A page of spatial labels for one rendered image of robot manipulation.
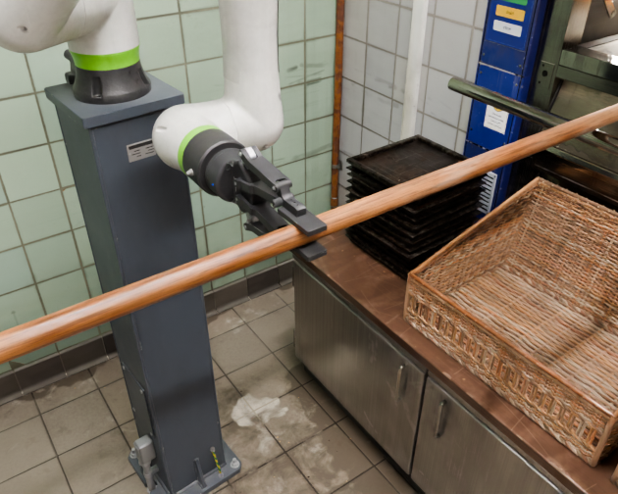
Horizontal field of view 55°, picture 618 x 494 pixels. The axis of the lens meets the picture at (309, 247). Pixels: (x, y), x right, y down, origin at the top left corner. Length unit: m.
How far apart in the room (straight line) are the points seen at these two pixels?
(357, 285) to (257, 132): 0.75
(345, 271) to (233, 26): 0.92
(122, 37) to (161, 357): 0.76
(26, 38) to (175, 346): 0.80
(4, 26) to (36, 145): 0.90
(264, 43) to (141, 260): 0.57
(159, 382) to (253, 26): 0.94
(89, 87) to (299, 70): 1.16
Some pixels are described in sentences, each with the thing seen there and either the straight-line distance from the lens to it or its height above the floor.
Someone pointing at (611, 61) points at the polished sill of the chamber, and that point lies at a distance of 1.62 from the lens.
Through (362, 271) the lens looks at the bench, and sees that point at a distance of 1.73.
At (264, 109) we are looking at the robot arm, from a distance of 1.03.
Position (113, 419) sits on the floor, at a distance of 2.18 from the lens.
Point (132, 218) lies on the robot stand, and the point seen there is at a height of 0.96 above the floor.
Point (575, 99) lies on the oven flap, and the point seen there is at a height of 1.06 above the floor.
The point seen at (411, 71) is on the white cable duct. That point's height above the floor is 0.99.
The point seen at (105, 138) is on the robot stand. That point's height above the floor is 1.15.
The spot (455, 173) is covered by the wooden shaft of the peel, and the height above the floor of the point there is 1.21.
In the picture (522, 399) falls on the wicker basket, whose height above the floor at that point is 0.61.
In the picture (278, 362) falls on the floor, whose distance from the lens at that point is 2.26.
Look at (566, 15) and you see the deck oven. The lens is 1.66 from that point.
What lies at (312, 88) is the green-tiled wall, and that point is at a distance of 2.30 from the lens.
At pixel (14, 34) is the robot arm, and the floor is 1.36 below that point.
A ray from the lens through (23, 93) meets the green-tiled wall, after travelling 1.88.
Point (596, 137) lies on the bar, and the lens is 1.21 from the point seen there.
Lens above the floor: 1.62
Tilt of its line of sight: 35 degrees down
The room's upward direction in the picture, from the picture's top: straight up
